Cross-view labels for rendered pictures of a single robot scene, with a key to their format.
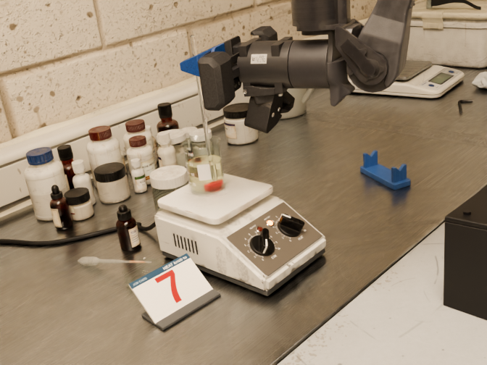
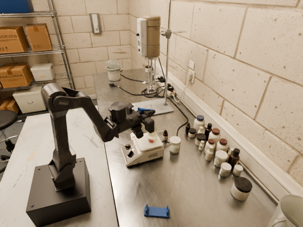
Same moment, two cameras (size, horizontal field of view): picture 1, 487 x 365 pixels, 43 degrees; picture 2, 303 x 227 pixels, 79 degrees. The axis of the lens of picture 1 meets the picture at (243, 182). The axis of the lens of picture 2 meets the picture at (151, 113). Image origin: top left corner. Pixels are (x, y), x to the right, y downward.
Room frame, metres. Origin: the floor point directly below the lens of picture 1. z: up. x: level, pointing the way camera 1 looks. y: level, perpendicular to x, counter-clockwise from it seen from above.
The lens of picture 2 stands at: (1.10, -0.59, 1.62)
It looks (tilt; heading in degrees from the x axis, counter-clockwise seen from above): 33 degrees down; 116
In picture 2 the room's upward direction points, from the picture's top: straight up
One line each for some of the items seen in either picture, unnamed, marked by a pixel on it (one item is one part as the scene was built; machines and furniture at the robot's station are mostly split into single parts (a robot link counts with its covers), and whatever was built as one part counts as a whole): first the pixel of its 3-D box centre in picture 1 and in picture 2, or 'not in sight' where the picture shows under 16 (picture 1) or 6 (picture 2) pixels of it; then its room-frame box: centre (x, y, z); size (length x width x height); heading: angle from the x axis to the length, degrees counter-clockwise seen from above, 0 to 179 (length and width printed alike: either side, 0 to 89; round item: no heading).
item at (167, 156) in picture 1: (167, 155); (209, 152); (1.08, 0.13, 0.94); 0.03 x 0.03 x 0.09
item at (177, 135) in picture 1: (173, 150); (220, 159); (1.13, 0.13, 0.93); 0.06 x 0.06 x 0.07
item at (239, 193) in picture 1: (215, 195); (148, 140); (0.78, 0.04, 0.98); 0.12 x 0.12 x 0.01; 46
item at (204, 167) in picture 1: (203, 164); (153, 134); (0.80, 0.05, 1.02); 0.06 x 0.05 x 0.08; 28
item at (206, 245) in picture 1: (232, 228); (144, 148); (0.76, 0.02, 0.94); 0.22 x 0.13 x 0.08; 46
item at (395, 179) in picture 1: (384, 168); (157, 210); (0.95, -0.24, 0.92); 0.10 x 0.03 x 0.04; 21
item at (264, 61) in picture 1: (263, 64); (134, 119); (0.75, -0.04, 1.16); 0.19 x 0.08 x 0.06; 153
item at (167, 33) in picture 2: not in sight; (165, 32); (0.64, 0.56, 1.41); 0.25 x 0.11 x 0.05; 44
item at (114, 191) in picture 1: (111, 182); (200, 139); (1.01, 0.23, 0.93); 0.05 x 0.05 x 0.06
